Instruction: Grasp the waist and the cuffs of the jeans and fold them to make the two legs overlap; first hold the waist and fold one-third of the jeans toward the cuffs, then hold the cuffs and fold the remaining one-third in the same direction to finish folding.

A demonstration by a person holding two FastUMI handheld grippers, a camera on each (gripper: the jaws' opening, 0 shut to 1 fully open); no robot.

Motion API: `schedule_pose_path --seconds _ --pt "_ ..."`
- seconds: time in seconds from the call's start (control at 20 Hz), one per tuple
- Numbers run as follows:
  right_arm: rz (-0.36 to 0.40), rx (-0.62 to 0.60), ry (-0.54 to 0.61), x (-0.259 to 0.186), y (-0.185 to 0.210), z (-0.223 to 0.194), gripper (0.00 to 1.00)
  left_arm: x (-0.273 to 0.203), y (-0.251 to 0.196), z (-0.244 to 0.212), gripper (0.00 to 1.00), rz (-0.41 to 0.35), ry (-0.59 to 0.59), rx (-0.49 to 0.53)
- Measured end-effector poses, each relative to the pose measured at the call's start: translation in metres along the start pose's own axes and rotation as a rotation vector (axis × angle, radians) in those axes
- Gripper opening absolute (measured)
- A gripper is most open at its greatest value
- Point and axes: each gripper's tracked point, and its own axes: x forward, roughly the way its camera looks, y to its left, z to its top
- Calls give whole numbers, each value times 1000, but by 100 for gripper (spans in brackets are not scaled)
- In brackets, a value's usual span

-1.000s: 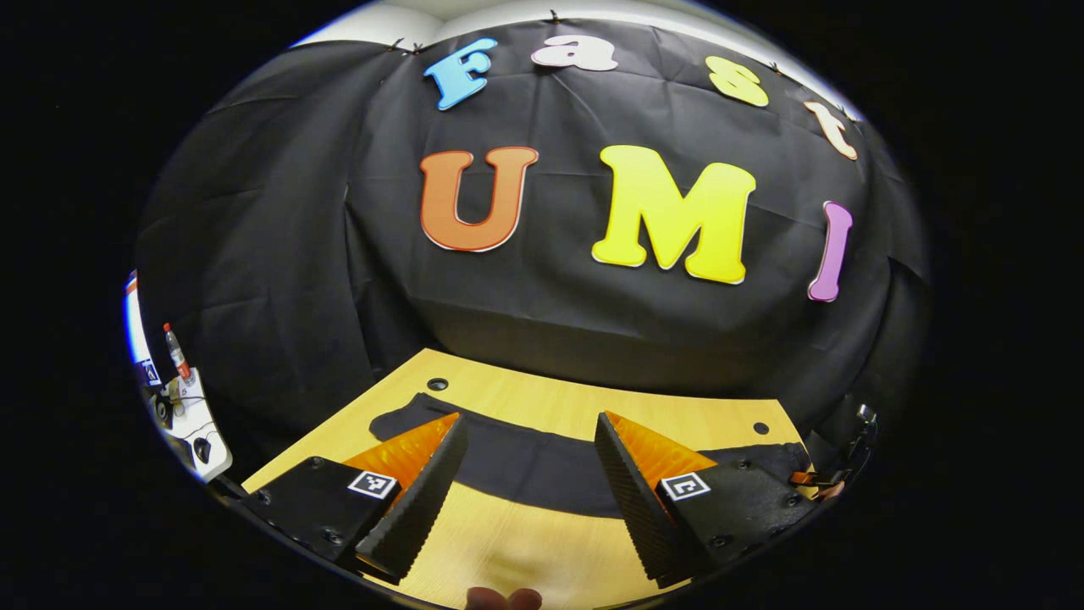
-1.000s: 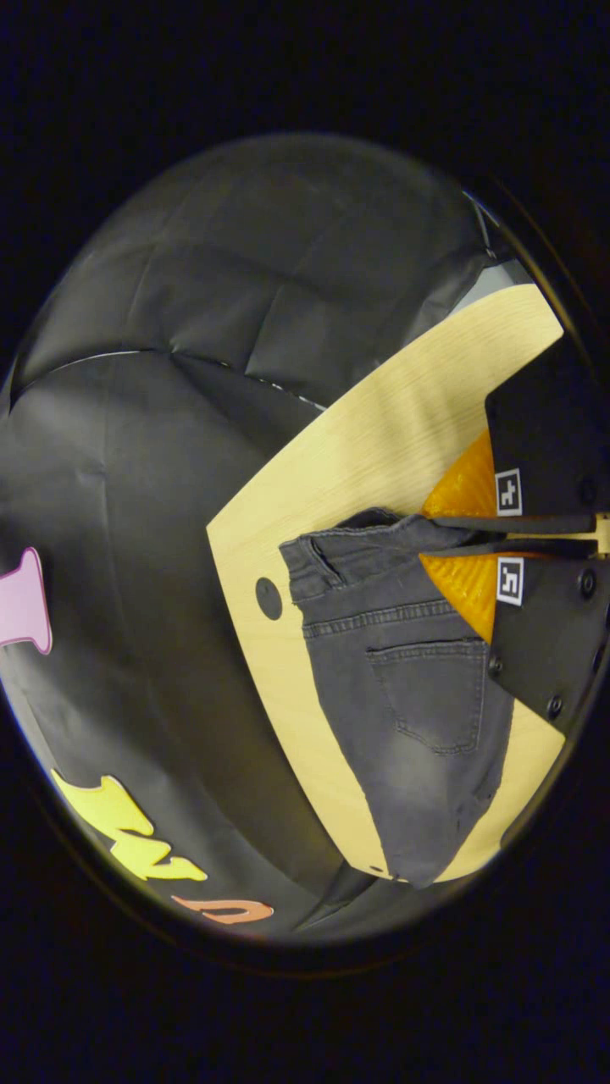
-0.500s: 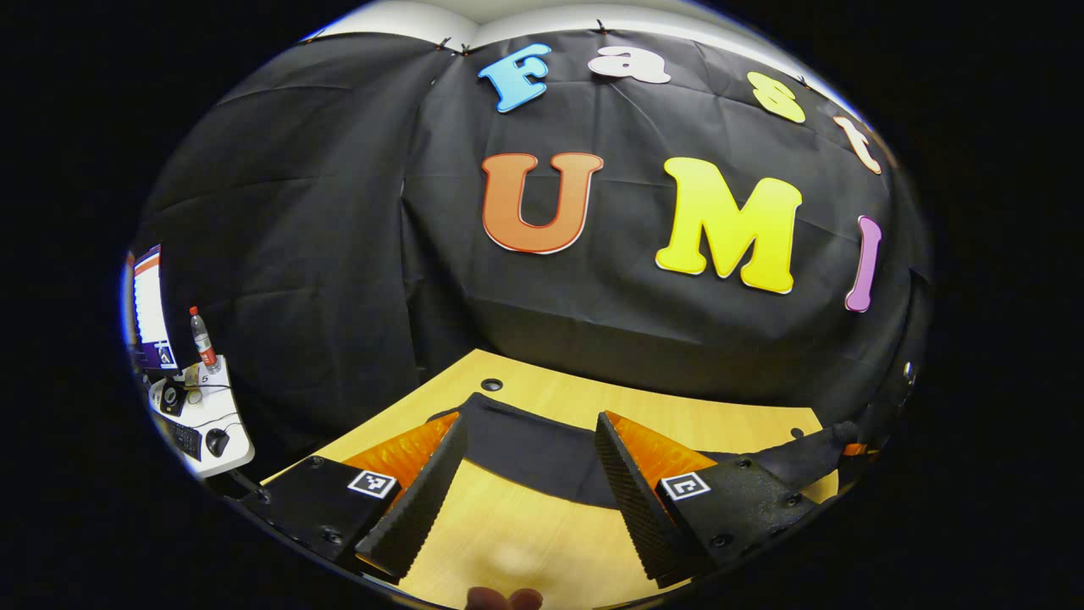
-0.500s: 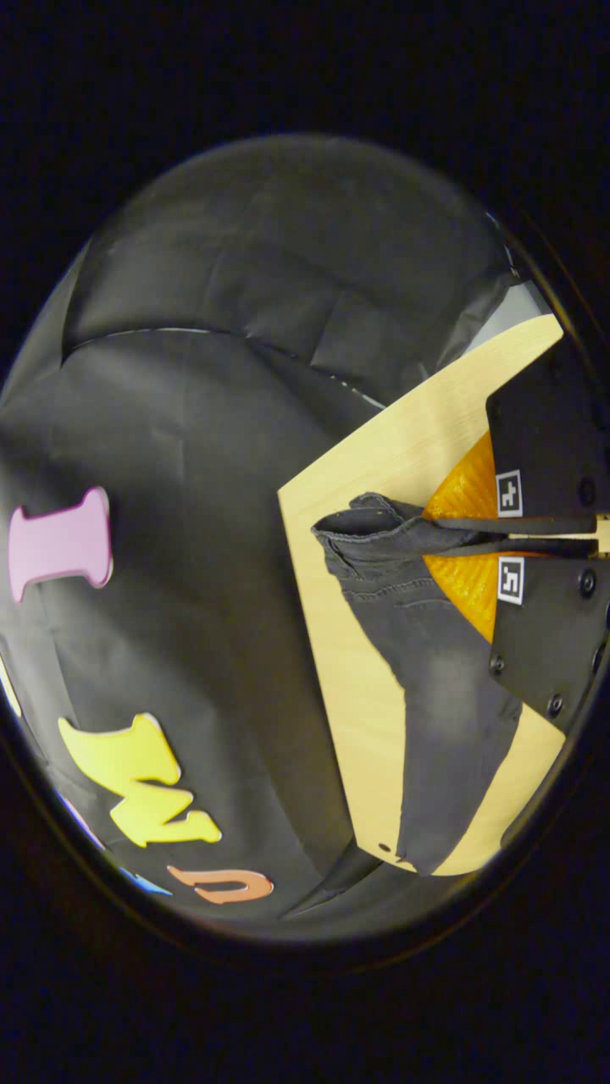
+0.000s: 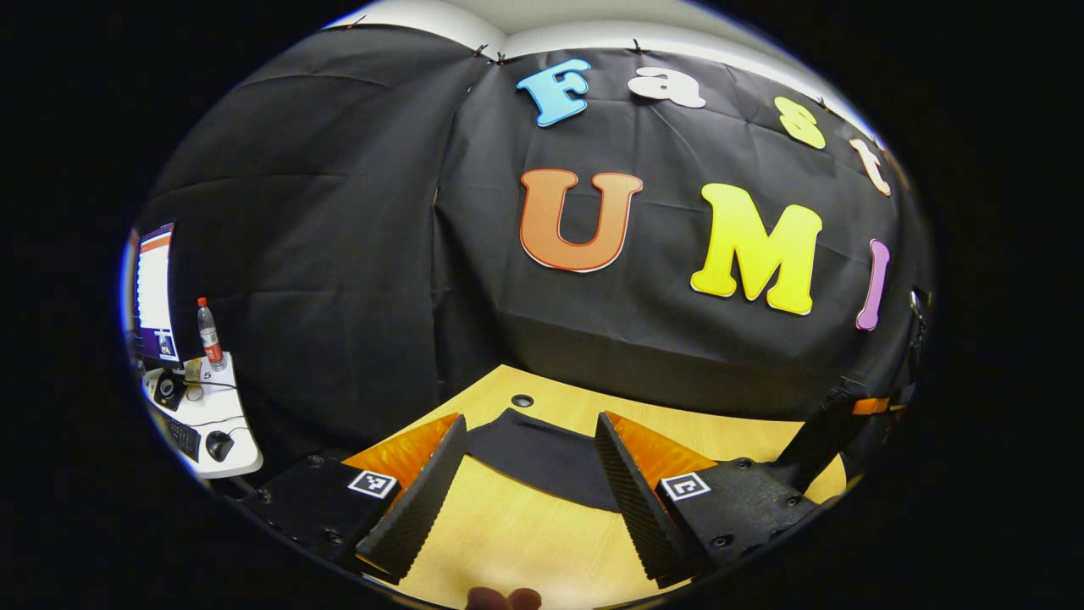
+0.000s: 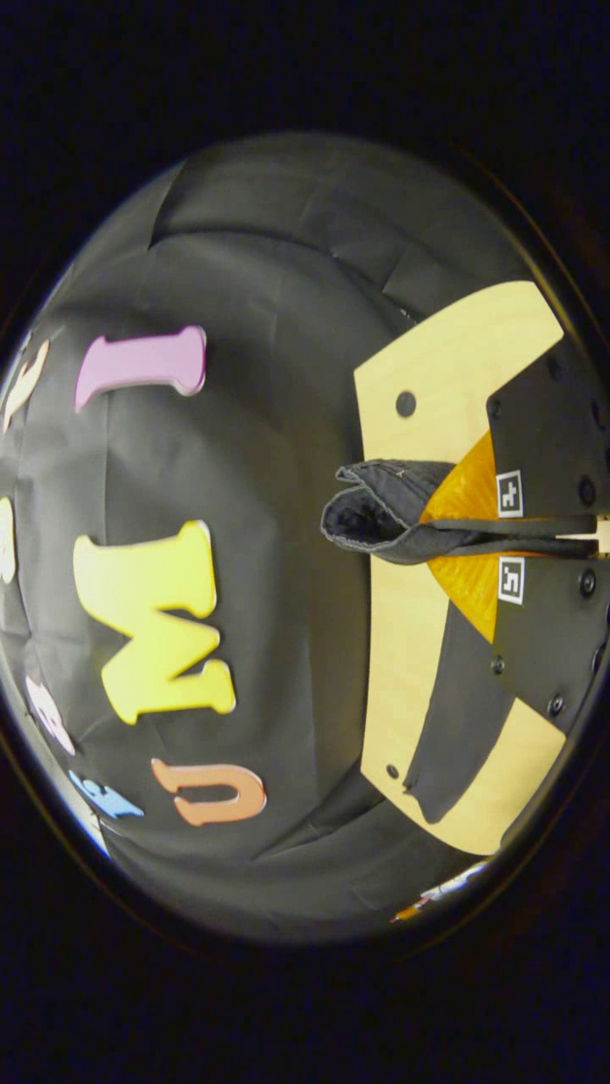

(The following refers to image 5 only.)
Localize black keyboard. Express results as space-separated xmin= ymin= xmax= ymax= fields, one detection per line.
xmin=165 ymin=413 xmax=202 ymax=463

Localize dark grey jeans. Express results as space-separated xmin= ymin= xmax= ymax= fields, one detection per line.
xmin=464 ymin=408 xmax=626 ymax=514

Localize computer monitor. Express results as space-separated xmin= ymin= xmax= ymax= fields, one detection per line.
xmin=127 ymin=222 xmax=180 ymax=365

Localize clear bottle with red label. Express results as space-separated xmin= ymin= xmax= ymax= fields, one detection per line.
xmin=196 ymin=297 xmax=228 ymax=372

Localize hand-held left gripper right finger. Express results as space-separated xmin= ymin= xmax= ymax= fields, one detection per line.
xmin=595 ymin=411 xmax=821 ymax=590

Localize white side desk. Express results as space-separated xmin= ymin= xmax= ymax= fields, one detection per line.
xmin=140 ymin=352 xmax=263 ymax=480

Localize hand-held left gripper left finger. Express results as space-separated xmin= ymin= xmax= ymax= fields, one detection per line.
xmin=240 ymin=413 xmax=469 ymax=585

